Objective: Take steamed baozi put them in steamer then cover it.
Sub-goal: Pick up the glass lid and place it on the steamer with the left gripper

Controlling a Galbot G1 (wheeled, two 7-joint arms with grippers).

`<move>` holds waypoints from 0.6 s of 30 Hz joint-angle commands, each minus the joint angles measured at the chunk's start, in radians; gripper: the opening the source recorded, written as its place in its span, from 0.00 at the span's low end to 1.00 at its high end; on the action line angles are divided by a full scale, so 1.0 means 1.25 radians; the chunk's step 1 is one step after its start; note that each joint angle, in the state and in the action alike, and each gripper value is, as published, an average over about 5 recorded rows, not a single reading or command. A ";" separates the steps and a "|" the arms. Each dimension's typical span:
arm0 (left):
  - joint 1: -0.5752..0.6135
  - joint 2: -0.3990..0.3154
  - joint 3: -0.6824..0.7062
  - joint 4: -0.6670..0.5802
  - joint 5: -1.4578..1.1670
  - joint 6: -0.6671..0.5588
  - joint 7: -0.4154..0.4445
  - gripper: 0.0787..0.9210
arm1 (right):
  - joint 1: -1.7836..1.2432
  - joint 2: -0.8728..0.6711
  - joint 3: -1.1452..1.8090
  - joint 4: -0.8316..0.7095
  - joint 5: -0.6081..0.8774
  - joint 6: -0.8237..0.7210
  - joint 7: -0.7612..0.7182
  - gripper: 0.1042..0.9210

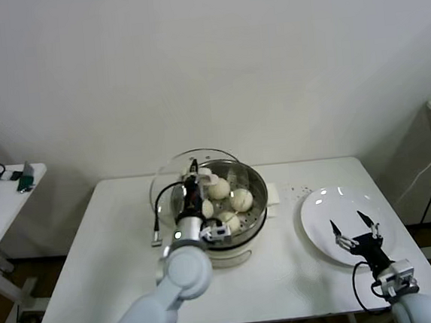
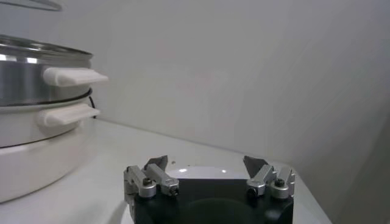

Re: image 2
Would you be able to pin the white electric cooking pot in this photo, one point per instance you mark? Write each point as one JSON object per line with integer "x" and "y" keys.
{"x": 30, "y": 164}

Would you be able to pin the large white plate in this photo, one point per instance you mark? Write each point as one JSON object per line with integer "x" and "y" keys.
{"x": 207, "y": 173}

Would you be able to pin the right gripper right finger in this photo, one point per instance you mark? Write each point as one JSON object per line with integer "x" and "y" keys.
{"x": 263, "y": 179}

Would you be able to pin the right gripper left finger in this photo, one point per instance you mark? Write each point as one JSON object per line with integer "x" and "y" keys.
{"x": 161, "y": 181}

